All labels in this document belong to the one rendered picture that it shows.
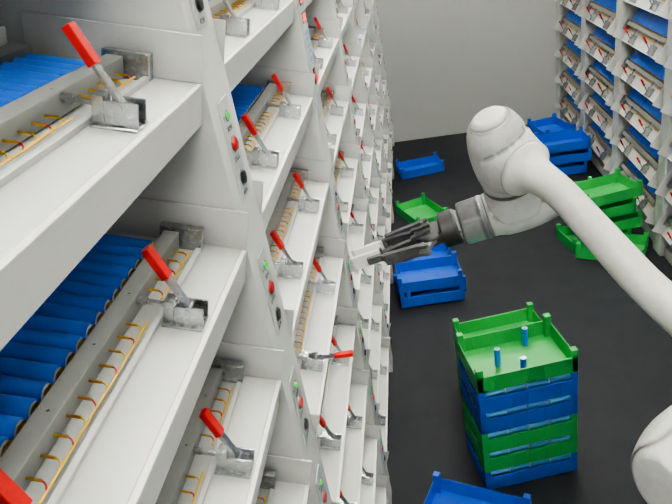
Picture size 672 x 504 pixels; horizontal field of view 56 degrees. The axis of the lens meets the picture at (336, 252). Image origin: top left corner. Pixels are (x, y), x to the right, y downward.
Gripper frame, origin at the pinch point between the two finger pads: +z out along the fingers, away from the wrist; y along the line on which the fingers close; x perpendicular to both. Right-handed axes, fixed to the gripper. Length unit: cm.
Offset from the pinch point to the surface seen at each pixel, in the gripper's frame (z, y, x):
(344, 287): 13.6, 18.4, -15.2
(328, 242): 12.1, 17.9, -1.9
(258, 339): 5, -52, 18
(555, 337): -31, 47, -69
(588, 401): -35, 65, -114
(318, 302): 13.6, -2.9, -5.6
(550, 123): -75, 325, -103
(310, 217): 7.2, -1.5, 13.1
